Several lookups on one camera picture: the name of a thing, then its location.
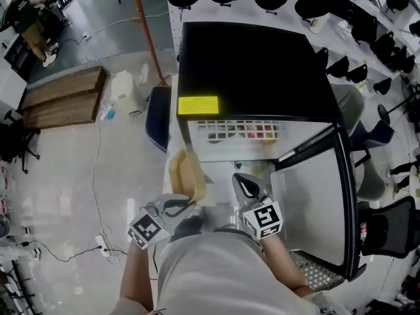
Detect orange metal pole stand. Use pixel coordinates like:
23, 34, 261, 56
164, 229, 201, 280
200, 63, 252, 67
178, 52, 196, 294
129, 0, 172, 89

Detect person's right forearm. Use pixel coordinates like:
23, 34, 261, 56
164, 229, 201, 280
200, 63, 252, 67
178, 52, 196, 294
260, 234, 312, 297

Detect person's grey shirt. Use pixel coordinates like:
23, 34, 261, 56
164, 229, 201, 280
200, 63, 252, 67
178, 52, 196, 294
155, 229, 322, 315

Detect wooden crate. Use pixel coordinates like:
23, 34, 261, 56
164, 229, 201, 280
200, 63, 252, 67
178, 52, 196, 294
20, 65, 110, 131

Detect row of black bags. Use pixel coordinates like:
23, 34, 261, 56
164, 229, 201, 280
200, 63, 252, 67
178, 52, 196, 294
165, 0, 420, 96

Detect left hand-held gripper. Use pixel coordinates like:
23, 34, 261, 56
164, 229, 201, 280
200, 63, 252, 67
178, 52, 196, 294
127, 193, 198, 250

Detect black mesh office chair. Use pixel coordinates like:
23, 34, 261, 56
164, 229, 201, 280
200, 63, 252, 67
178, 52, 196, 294
358, 195, 418, 260

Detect white wall shelf unit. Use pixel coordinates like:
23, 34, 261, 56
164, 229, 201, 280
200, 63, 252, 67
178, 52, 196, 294
167, 0, 420, 117

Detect black mini fridge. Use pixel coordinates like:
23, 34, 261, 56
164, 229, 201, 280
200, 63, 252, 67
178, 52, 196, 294
176, 21, 368, 282

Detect grey upholstered armchair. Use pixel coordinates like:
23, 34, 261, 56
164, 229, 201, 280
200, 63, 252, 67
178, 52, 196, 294
355, 157, 387, 202
331, 84, 366, 135

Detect blue upholstered chair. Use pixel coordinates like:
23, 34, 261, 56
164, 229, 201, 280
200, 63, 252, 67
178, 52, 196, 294
348, 119, 395, 151

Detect navy padded stool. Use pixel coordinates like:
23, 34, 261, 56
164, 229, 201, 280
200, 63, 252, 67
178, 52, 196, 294
144, 86, 173, 154

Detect white floor power strip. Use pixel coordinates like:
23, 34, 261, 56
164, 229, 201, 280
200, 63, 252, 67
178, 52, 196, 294
94, 234, 112, 258

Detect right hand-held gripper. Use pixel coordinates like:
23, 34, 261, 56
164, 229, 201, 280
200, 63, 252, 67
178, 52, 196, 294
232, 172, 284, 241

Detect black chair with star base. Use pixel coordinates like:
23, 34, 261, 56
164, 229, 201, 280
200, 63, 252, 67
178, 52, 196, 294
0, 109, 42, 174

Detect white plastic jug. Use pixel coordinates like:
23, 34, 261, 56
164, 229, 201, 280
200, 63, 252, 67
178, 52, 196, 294
309, 14, 329, 35

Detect black standing fan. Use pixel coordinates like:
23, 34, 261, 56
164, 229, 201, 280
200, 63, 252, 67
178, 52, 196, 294
377, 89, 420, 125

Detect cream floor appliance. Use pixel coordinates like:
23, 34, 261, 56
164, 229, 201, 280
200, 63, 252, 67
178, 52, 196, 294
109, 70, 148, 117

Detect metal mesh tray table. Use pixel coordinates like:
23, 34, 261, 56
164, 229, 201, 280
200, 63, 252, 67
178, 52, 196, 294
288, 250, 346, 292

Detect white low cabinet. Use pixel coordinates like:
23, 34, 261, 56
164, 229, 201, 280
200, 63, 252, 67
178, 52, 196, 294
0, 28, 29, 112

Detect person's left forearm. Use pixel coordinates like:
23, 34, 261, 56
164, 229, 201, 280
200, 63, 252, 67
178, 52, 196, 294
119, 241, 156, 312

